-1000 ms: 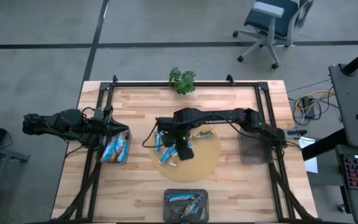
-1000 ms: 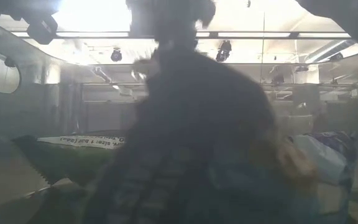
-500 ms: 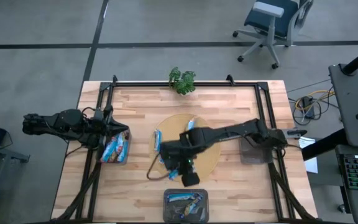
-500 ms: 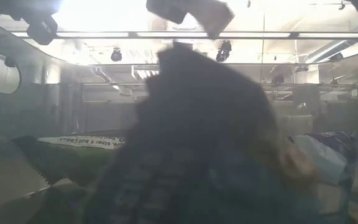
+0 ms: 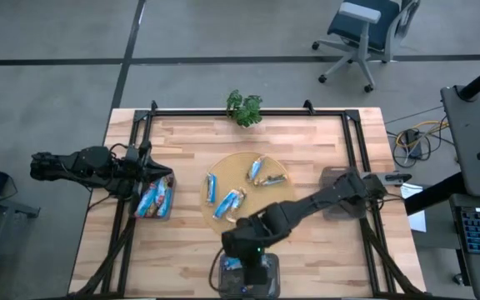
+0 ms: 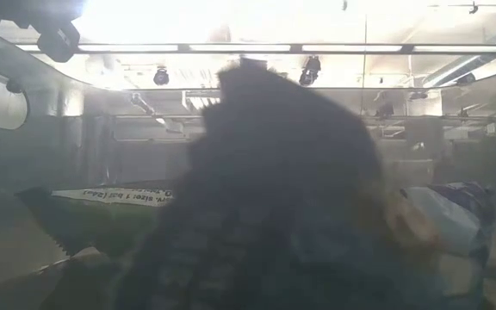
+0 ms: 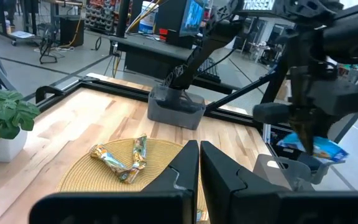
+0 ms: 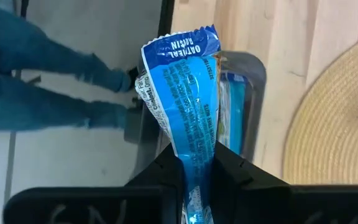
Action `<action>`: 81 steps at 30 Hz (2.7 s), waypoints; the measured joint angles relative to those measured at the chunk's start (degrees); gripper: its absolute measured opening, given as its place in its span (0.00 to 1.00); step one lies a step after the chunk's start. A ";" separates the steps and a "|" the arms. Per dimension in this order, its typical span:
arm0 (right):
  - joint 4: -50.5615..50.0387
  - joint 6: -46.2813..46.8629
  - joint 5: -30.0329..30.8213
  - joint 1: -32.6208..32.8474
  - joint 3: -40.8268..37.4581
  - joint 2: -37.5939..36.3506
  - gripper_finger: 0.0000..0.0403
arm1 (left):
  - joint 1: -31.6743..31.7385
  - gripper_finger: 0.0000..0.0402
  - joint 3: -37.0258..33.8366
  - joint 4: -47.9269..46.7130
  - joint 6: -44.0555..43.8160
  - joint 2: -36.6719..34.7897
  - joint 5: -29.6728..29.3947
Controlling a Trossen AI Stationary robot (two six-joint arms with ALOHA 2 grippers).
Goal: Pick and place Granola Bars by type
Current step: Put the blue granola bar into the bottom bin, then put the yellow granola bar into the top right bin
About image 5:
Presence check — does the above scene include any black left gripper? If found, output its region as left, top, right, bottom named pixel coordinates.
left=127, top=143, right=174, bottom=214

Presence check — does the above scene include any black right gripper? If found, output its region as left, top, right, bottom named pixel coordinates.
left=239, top=252, right=273, bottom=287

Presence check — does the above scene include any clear plastic bin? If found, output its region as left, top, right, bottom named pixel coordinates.
left=132, top=174, right=178, bottom=222
left=319, top=165, right=368, bottom=221
left=217, top=252, right=282, bottom=299

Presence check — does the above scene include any potted green plant white pot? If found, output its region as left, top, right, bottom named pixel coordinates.
left=225, top=89, right=264, bottom=128

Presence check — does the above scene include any white paper sheet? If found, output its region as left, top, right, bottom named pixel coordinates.
left=400, top=182, right=428, bottom=233

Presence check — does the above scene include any black diagonal beam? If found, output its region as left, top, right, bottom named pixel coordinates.
left=404, top=171, right=466, bottom=217

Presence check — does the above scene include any black power strip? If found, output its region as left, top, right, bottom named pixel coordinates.
left=404, top=128, right=423, bottom=160

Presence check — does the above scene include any blue grey office chair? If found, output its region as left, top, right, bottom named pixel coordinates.
left=311, top=0, right=423, bottom=93

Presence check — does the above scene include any yellow floor cable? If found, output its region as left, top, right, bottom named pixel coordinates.
left=394, top=119, right=449, bottom=148

